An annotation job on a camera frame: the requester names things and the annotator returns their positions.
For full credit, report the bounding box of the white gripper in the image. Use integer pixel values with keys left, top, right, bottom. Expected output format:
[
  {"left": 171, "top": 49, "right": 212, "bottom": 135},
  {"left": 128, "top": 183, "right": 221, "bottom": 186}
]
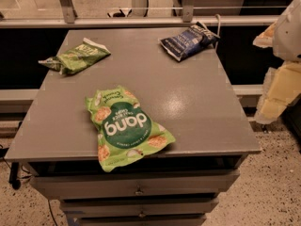
[{"left": 253, "top": 0, "right": 301, "bottom": 124}]

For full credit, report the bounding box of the green jalapeno chip bag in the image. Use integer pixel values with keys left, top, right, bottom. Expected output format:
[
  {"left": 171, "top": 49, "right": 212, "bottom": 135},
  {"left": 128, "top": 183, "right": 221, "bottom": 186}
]
[{"left": 38, "top": 38, "right": 111, "bottom": 74}]

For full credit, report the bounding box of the blue chip bag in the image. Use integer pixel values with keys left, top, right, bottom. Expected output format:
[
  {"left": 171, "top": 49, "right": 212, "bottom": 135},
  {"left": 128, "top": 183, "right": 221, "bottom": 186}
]
[{"left": 160, "top": 23, "right": 220, "bottom": 62}]

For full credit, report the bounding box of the green dang rice chip bag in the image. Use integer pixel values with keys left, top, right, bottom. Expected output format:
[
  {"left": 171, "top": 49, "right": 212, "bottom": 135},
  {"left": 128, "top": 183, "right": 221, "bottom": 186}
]
[{"left": 85, "top": 86, "right": 176, "bottom": 172}]

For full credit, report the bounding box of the grey drawer cabinet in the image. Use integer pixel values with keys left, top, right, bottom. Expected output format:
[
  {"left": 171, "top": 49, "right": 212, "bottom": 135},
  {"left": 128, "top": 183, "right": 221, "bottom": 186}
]
[{"left": 7, "top": 28, "right": 261, "bottom": 226}]

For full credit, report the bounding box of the top grey drawer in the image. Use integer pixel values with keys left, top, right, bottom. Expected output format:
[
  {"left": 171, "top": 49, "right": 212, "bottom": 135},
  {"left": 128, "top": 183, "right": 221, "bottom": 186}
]
[{"left": 30, "top": 170, "right": 240, "bottom": 200}]

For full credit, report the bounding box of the grey drawer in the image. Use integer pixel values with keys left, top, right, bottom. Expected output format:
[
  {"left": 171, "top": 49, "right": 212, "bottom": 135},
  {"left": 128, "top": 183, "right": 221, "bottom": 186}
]
[
  {"left": 70, "top": 215, "right": 207, "bottom": 226},
  {"left": 30, "top": 170, "right": 240, "bottom": 200},
  {"left": 60, "top": 197, "right": 218, "bottom": 218}
]

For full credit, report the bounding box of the middle grey drawer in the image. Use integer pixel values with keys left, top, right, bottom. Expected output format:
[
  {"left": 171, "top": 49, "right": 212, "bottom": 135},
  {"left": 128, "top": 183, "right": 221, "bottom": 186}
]
[{"left": 60, "top": 197, "right": 218, "bottom": 218}]

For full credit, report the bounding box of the grey metal railing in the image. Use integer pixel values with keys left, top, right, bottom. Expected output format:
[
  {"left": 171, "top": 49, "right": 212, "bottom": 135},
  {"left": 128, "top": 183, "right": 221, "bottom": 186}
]
[{"left": 0, "top": 0, "right": 277, "bottom": 28}]

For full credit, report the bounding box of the bottom grey drawer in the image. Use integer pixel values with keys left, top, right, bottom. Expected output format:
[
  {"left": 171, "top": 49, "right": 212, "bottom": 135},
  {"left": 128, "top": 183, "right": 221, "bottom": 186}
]
[{"left": 70, "top": 215, "right": 207, "bottom": 226}]

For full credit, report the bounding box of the white cable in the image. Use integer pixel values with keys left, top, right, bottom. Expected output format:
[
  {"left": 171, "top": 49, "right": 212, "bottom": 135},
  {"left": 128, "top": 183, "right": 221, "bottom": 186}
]
[{"left": 214, "top": 13, "right": 222, "bottom": 53}]

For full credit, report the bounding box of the black floor cable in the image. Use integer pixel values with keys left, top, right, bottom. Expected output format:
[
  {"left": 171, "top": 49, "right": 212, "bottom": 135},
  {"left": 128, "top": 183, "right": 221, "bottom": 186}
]
[{"left": 0, "top": 144, "right": 59, "bottom": 226}]

